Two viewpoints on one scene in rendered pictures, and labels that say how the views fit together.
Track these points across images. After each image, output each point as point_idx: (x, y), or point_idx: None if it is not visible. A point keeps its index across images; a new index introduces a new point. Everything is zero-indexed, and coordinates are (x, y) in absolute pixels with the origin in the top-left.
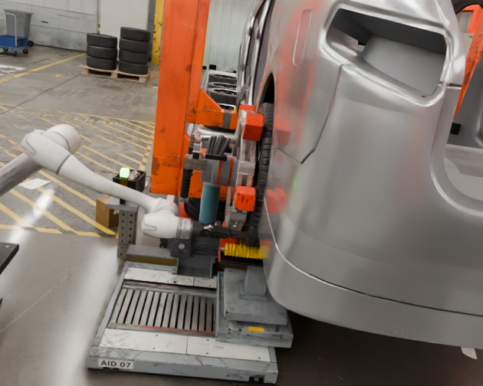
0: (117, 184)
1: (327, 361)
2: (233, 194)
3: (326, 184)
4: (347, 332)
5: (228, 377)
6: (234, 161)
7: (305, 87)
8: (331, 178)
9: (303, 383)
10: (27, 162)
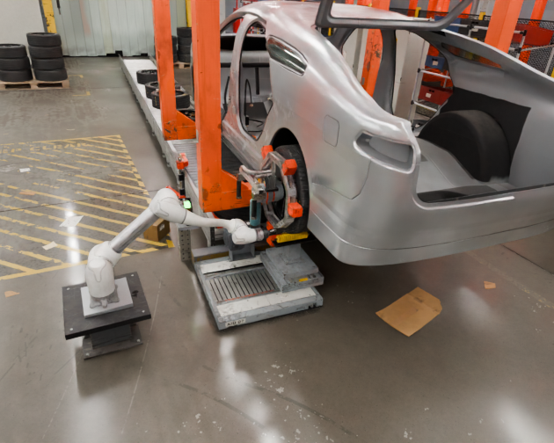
0: (213, 219)
1: (341, 285)
2: None
3: (368, 208)
4: (345, 265)
5: (297, 309)
6: None
7: (345, 162)
8: (371, 206)
9: (335, 301)
10: (149, 219)
